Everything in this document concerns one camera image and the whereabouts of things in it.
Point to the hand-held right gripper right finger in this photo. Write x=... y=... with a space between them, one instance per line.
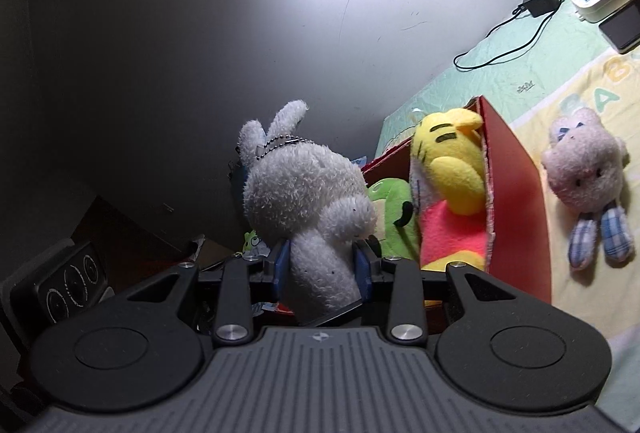
x=361 y=268

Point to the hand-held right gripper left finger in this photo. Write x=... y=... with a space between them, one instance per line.
x=281 y=263

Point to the white rabbit plush toy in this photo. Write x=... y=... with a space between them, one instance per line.
x=300 y=193

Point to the green frog plush toy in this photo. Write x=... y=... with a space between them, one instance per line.
x=390 y=198

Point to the yellow tiger plush toy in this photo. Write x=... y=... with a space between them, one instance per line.
x=450 y=163

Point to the red cardboard box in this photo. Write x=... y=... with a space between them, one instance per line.
x=515 y=213

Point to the small green frog figure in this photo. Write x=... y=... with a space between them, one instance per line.
x=251 y=241

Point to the grey appliance with round dials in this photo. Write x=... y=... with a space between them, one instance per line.
x=65 y=283

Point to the pink bear plush toy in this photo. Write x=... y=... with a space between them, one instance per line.
x=585 y=163

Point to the black power adapter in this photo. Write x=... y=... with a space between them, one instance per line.
x=540 y=0

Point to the smartphone with silver edge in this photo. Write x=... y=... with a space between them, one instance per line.
x=622 y=30

